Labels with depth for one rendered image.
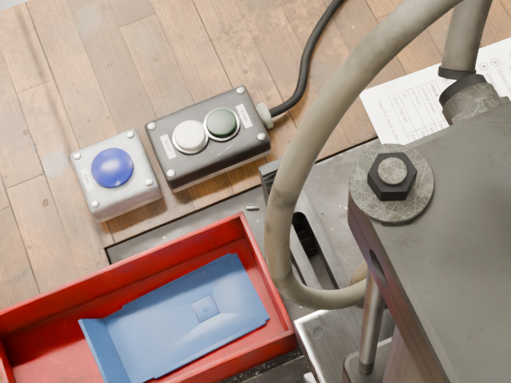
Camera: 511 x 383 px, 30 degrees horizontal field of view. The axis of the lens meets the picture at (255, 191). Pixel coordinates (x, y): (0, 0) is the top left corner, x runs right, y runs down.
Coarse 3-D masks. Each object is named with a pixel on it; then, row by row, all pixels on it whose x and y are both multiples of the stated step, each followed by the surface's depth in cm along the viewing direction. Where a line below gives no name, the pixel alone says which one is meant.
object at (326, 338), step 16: (304, 320) 61; (320, 320) 61; (336, 320) 61; (352, 320) 61; (384, 320) 61; (304, 336) 61; (320, 336) 61; (336, 336) 61; (352, 336) 61; (384, 336) 61; (304, 352) 62; (320, 352) 61; (336, 352) 60; (352, 352) 60; (320, 368) 60; (336, 368) 60
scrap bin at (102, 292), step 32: (224, 224) 84; (160, 256) 85; (192, 256) 88; (256, 256) 82; (64, 288) 83; (96, 288) 85; (128, 288) 88; (256, 288) 87; (0, 320) 83; (32, 320) 86; (64, 320) 87; (288, 320) 80; (0, 352) 84; (32, 352) 86; (64, 352) 86; (224, 352) 85; (256, 352) 80; (288, 352) 85
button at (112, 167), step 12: (96, 156) 90; (108, 156) 90; (120, 156) 90; (96, 168) 89; (108, 168) 89; (120, 168) 89; (132, 168) 89; (96, 180) 89; (108, 180) 89; (120, 180) 89
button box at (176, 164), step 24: (336, 0) 97; (312, 48) 96; (216, 96) 92; (240, 96) 92; (168, 120) 91; (192, 120) 91; (240, 120) 91; (264, 120) 91; (168, 144) 90; (216, 144) 90; (240, 144) 90; (264, 144) 90; (168, 168) 89; (192, 168) 89; (216, 168) 90
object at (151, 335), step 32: (192, 288) 87; (224, 288) 87; (96, 320) 86; (128, 320) 86; (160, 320) 86; (192, 320) 86; (224, 320) 86; (256, 320) 85; (96, 352) 83; (128, 352) 85; (160, 352) 85; (192, 352) 85
